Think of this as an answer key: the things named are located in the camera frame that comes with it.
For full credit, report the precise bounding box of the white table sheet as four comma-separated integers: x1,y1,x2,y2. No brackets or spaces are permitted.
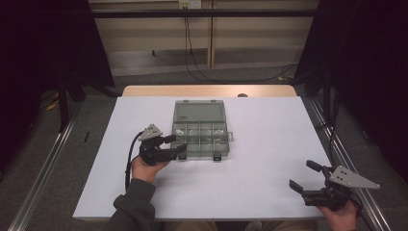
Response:
72,95,331,221

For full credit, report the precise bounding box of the wooden post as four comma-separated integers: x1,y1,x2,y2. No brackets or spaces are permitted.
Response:
206,0,216,70

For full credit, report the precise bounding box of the black curtain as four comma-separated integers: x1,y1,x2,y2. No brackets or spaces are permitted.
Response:
293,0,408,186
0,0,115,174

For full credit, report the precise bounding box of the person's left hand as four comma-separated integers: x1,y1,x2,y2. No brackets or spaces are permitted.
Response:
131,155,171,185

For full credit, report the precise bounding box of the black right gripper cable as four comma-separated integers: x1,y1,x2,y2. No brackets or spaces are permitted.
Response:
347,191,365,222

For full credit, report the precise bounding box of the grey translucent compartment box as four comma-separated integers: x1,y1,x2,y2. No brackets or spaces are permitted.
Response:
169,99,235,163

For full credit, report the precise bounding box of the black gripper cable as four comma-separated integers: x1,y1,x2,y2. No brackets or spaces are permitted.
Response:
123,130,144,193
347,191,365,222

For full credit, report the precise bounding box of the black horizontal bar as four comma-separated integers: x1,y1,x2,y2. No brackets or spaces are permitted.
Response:
90,9,319,19

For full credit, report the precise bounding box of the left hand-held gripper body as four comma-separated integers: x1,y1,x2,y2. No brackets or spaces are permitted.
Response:
137,123,179,167

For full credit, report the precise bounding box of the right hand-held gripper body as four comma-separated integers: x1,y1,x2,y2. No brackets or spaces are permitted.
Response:
302,165,381,213

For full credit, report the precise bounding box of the white wall socket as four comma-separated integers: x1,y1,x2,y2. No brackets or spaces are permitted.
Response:
178,0,203,10

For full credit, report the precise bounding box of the person's shoe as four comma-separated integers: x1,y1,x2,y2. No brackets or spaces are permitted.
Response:
244,219,263,231

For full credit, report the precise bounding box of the aluminium rail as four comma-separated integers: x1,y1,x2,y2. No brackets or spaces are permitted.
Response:
7,104,83,231
308,96,393,231

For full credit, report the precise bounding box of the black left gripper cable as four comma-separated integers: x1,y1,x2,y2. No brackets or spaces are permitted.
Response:
123,130,144,193

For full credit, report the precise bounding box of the black wall cable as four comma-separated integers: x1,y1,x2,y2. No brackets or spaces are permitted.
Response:
183,7,300,84

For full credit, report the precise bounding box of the person's right hand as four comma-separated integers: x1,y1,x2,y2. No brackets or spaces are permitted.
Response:
317,199,359,231

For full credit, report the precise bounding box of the black metal stand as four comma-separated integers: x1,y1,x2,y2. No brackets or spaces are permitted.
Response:
321,68,334,124
57,68,71,133

